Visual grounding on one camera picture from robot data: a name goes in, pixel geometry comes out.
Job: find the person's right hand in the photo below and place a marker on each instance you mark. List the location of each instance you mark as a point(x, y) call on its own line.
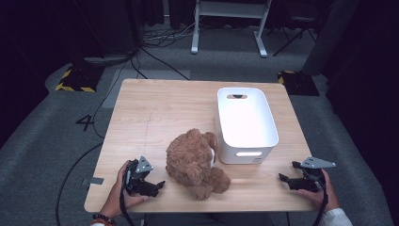
point(327, 197)

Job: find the grey tape strip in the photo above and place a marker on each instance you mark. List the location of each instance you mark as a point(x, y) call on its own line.
point(95, 180)

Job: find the person's left hand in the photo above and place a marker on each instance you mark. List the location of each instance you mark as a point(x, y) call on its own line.
point(117, 197)

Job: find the white plastic storage bin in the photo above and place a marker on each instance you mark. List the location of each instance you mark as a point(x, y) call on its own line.
point(247, 125)

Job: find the grey curtain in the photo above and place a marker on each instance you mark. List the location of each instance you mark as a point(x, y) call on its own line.
point(332, 34)

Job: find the brown teddy bear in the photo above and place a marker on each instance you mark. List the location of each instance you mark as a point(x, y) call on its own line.
point(191, 158)

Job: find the black yellow striped stand base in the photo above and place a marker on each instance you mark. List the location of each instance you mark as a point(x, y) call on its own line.
point(80, 78)
point(298, 83)

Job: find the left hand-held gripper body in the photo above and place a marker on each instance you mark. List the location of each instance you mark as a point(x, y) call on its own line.
point(138, 182)

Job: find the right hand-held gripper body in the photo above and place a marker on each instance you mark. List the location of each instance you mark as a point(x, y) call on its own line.
point(313, 180)

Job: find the white metal desk frame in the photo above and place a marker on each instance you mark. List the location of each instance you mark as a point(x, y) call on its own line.
point(232, 9)

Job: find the black tripod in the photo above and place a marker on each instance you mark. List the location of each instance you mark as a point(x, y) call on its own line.
point(293, 37)

